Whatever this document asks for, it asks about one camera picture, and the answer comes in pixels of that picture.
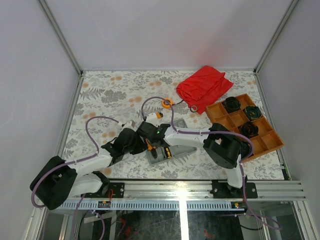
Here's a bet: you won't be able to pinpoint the orange handled pliers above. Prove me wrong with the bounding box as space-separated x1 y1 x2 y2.
145 139 158 159

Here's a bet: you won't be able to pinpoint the grey plastic tool case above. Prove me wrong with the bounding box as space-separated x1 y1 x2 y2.
146 118 197 166

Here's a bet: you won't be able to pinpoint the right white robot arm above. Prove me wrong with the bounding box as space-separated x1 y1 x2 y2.
137 121 254 198

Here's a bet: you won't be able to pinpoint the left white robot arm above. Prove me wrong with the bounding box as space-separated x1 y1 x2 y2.
30 128 147 210

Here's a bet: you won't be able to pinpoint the hex key set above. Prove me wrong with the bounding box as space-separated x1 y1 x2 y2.
156 112 163 119

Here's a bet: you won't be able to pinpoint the orange tape measure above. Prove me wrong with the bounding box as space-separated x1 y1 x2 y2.
161 97 174 109

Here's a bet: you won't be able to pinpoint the black tape roll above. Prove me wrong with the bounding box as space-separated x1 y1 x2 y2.
189 105 198 113

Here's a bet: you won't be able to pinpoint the red folded cloth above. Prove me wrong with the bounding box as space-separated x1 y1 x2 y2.
176 65 234 115

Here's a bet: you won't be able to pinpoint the black spinning top upper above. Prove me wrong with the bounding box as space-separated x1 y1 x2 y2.
222 96 241 113

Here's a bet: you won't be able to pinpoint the wooden compartment tray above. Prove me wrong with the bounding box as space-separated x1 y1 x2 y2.
205 94 284 161

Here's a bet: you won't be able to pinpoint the black orange spinning top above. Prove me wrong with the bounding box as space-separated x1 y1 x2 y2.
239 121 259 138

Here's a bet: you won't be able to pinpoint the green black spinning top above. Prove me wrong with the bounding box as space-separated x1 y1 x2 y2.
243 105 262 121

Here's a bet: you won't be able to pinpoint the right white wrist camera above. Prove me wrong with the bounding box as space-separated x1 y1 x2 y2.
144 112 159 126

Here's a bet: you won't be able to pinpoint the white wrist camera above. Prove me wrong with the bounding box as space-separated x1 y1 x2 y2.
117 120 136 131
144 112 159 126

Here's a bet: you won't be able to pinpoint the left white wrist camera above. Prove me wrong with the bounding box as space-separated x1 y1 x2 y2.
117 120 136 131

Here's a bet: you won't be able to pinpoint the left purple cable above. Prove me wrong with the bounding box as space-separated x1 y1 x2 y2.
30 116 125 240

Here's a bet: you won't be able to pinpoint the purple cable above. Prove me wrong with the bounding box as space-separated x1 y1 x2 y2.
140 96 283 231
30 116 125 240

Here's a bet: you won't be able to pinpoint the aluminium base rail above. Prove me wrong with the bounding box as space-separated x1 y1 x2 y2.
59 180 306 211

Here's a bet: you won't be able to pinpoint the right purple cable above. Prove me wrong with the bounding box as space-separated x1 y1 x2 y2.
140 96 283 231

